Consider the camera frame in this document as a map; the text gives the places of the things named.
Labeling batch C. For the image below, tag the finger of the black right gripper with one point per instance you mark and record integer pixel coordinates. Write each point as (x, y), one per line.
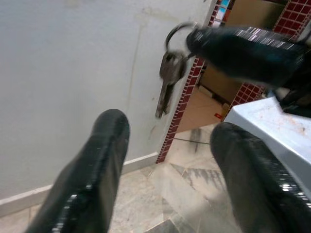
(247, 59)
(230, 31)

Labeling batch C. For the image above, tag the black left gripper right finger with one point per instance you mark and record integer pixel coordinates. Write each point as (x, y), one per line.
(255, 182)

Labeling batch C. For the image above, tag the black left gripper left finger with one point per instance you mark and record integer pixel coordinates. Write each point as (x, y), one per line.
(92, 174)

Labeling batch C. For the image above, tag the silver key bunch with rings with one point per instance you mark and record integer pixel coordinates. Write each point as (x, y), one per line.
(171, 70)

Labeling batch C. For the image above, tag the large brown cardboard box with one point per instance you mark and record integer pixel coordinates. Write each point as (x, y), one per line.
(255, 14)

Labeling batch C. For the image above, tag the white plastic table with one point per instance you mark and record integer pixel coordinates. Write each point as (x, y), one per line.
(267, 126)

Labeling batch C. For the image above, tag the small brown carton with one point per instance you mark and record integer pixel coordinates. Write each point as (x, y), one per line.
(224, 111)

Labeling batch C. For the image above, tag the small red flat packet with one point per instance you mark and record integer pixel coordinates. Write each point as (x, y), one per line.
(218, 115)

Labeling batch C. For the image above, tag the white skirting board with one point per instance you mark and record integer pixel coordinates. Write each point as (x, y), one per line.
(24, 201)

